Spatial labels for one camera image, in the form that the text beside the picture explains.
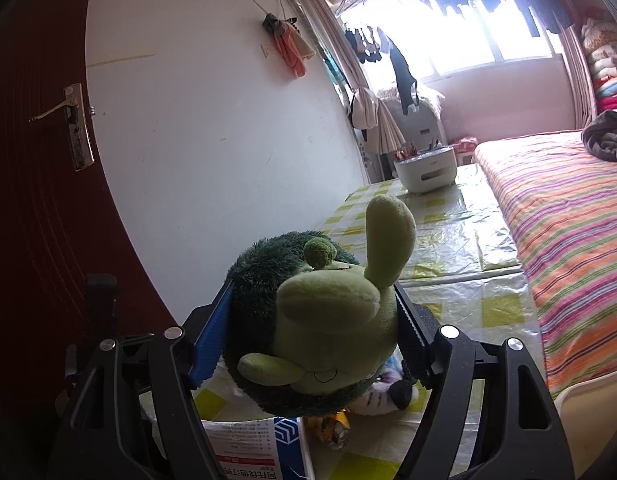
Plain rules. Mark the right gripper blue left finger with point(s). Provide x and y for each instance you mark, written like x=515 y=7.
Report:
x=207 y=327

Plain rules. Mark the white blue medicine box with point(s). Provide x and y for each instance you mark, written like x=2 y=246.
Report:
x=269 y=448

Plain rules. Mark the white washing machine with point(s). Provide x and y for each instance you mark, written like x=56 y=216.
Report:
x=422 y=126

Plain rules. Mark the crushed yellow can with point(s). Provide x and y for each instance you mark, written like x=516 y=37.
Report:
x=332 y=430

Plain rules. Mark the metal door handle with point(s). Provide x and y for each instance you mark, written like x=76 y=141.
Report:
x=76 y=113

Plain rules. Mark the pink curtain left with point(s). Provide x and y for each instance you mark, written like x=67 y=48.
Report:
x=368 y=112

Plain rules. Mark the black hanging garment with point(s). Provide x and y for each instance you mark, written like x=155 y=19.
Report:
x=406 y=82

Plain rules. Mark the striped bed sheet mattress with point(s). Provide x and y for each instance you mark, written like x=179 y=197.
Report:
x=560 y=205

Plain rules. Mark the small white striped plush toy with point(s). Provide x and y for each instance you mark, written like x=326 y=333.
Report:
x=394 y=389

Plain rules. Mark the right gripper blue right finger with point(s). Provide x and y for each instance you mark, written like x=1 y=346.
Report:
x=416 y=338

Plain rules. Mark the white trash bin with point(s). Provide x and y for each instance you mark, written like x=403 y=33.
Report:
x=588 y=411

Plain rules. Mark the grey crumpled blanket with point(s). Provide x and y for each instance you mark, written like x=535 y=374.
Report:
x=600 y=136

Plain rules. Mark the green plush toy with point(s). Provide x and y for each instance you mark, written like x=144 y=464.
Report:
x=309 y=328

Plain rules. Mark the stack of folded quilts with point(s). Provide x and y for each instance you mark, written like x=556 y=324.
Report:
x=599 y=39

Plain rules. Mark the dark red door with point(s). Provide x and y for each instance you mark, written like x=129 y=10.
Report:
x=58 y=226

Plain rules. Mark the checkered plastic tablecloth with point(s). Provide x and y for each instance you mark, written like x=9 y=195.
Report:
x=465 y=269

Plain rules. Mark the orange cloth on hook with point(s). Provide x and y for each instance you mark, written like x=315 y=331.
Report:
x=291 y=46

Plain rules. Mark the white storage box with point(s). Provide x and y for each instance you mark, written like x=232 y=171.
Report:
x=428 y=171

